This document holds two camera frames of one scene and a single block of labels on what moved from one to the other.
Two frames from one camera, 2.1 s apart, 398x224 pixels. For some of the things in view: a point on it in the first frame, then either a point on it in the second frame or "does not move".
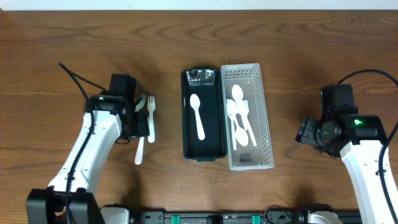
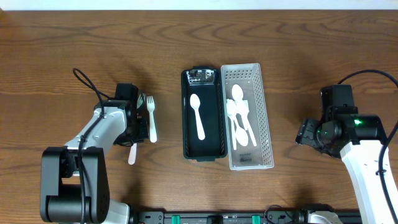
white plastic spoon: x=237 y=93 does not move
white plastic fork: x=151 y=106 does not move
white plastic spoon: x=195 y=102 does not move
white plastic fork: x=138 y=155 -> x=132 y=154
